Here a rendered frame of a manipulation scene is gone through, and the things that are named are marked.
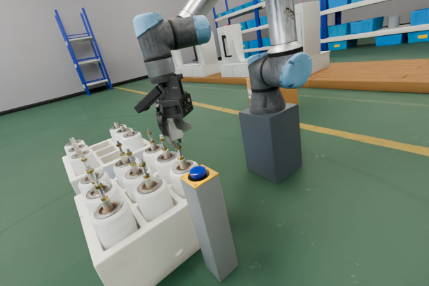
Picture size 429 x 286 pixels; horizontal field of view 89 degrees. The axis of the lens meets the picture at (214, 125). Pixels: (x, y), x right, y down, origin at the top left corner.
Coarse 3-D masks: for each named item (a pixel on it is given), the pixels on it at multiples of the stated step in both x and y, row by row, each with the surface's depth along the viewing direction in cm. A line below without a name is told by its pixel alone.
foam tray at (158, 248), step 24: (120, 192) 77; (168, 216) 61; (96, 240) 58; (144, 240) 57; (168, 240) 62; (192, 240) 67; (96, 264) 51; (120, 264) 54; (144, 264) 58; (168, 264) 63
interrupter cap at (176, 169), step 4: (188, 160) 73; (176, 164) 72; (188, 164) 71; (192, 164) 70; (172, 168) 70; (176, 168) 70; (180, 168) 70; (188, 168) 68; (176, 172) 67; (180, 172) 67; (184, 172) 67
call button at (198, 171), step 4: (192, 168) 53; (196, 168) 53; (200, 168) 52; (204, 168) 52; (192, 172) 51; (196, 172) 51; (200, 172) 51; (204, 172) 51; (192, 176) 51; (196, 176) 50; (200, 176) 51
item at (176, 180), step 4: (196, 164) 71; (172, 172) 69; (172, 176) 68; (176, 176) 67; (180, 176) 66; (172, 180) 69; (176, 180) 67; (180, 180) 67; (176, 184) 68; (180, 184) 67; (176, 188) 69; (180, 188) 68; (176, 192) 70; (180, 192) 69; (180, 196) 69; (184, 196) 69
